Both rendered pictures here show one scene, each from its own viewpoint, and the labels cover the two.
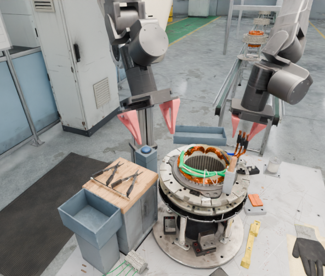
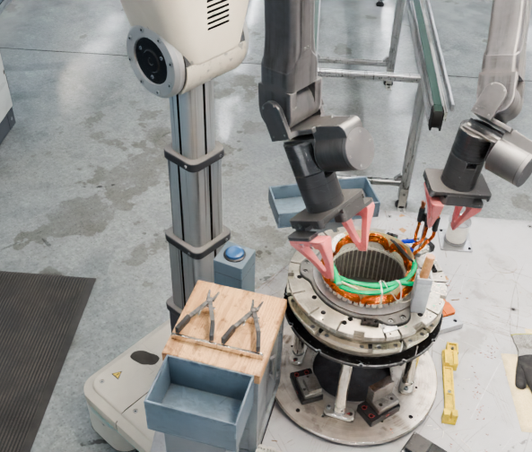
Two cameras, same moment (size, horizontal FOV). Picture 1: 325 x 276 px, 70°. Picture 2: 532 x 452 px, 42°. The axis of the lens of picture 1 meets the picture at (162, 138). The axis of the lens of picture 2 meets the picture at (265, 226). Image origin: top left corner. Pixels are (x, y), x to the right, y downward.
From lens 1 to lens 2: 0.61 m
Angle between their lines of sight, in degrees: 16
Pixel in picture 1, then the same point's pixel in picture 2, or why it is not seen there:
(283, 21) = (495, 65)
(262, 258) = (473, 403)
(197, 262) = (374, 436)
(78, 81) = not seen: outside the picture
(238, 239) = (429, 382)
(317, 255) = not seen: outside the picture
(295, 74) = (521, 148)
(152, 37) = (358, 145)
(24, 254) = not seen: outside the picture
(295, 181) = (499, 254)
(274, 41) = (488, 98)
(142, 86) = (329, 198)
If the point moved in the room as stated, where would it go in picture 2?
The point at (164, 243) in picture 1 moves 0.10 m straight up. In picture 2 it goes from (308, 421) to (311, 392)
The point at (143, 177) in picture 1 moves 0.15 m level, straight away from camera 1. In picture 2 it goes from (265, 312) to (237, 263)
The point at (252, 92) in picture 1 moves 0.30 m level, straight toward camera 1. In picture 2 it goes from (461, 168) to (491, 306)
